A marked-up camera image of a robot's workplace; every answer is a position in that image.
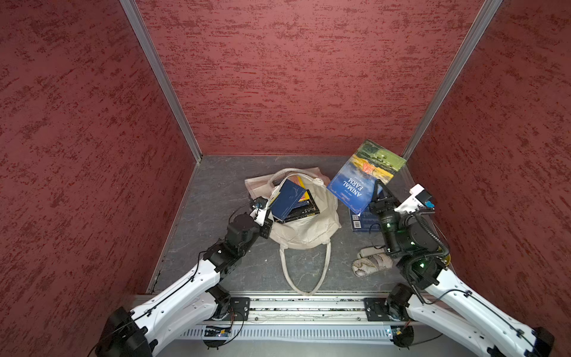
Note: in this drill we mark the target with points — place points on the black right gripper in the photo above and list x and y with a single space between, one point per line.
383 204

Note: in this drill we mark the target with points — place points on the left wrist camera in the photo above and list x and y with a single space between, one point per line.
259 204

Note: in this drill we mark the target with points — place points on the left aluminium corner post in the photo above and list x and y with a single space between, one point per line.
136 21

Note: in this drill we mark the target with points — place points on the aluminium corner post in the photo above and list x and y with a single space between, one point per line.
481 22
136 21

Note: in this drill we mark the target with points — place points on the navy blue book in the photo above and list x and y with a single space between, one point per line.
286 199
366 222

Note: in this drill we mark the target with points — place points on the right circuit board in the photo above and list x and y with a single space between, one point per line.
402 337

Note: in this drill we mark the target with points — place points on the beige canvas tote bag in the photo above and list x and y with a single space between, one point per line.
305 233

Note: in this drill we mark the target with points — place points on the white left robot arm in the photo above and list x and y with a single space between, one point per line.
147 329

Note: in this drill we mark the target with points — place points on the crumpled white cloth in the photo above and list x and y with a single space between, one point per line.
371 260

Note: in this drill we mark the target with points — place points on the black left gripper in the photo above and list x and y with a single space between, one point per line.
266 228

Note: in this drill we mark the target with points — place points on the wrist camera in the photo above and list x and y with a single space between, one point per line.
259 204
419 200

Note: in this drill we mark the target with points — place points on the yellow spine book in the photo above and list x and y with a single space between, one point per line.
299 181

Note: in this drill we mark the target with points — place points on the right aluminium corner post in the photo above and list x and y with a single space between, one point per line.
481 22

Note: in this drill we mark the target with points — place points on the circuit board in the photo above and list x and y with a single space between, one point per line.
402 337
213 332

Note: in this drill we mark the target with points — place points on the left circuit board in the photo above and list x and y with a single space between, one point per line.
213 332

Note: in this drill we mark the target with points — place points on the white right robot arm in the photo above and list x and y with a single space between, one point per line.
434 295

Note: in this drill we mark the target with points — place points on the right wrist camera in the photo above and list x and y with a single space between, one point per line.
419 200

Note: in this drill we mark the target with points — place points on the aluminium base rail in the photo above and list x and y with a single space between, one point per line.
292 319

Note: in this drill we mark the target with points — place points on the Animal Farm book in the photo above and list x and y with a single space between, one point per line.
354 184

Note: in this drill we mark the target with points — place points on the black book yellow characters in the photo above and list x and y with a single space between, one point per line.
308 208

